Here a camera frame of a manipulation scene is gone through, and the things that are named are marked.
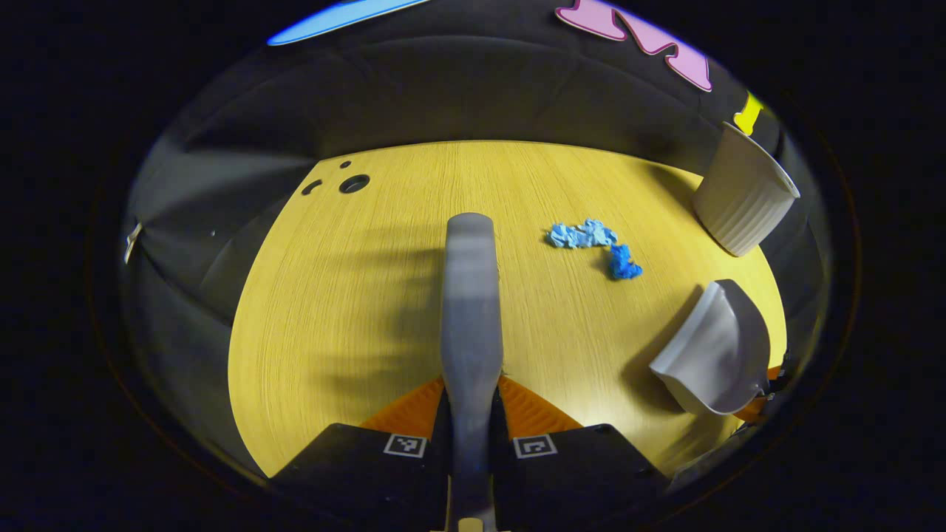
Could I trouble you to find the grey ribbed garbage bin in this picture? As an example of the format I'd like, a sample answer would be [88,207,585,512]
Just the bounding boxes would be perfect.
[693,121,801,258]

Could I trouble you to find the small grey broom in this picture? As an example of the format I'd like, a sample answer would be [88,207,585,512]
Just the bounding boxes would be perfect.
[440,212,506,532]

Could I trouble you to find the black backdrop cloth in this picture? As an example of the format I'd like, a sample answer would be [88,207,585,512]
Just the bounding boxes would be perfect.
[120,0,832,477]

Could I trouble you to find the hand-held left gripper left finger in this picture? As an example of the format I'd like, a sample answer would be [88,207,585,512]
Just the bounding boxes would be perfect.
[268,375,453,522]

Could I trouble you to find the grey dustpan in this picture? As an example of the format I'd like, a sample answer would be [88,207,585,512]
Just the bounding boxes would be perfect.
[649,279,772,417]

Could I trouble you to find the light blue paper trash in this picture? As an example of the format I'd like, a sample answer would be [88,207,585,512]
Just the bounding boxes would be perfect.
[546,219,619,250]

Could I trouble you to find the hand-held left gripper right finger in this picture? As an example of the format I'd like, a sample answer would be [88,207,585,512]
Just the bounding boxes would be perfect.
[489,374,672,522]

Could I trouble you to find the dark blue paper trash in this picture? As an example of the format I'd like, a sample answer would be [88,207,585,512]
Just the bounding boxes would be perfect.
[608,245,644,281]

